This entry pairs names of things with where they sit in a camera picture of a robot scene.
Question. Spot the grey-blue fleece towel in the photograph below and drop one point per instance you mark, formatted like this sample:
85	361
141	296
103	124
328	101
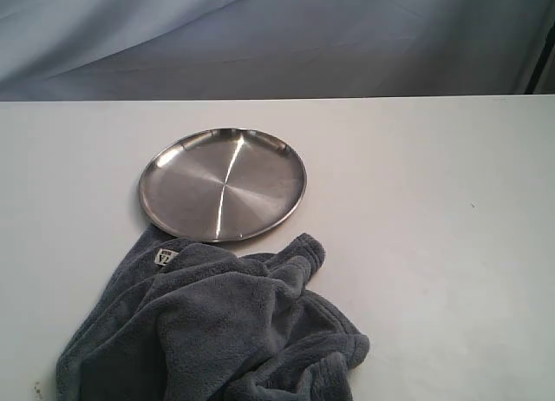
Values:
183	320

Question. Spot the black stand pole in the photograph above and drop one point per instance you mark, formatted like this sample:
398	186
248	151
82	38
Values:
541	63

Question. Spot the blue-grey backdrop curtain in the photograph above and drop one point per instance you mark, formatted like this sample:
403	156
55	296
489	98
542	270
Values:
94	50

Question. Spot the round stainless steel plate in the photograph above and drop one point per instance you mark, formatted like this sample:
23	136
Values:
222	185

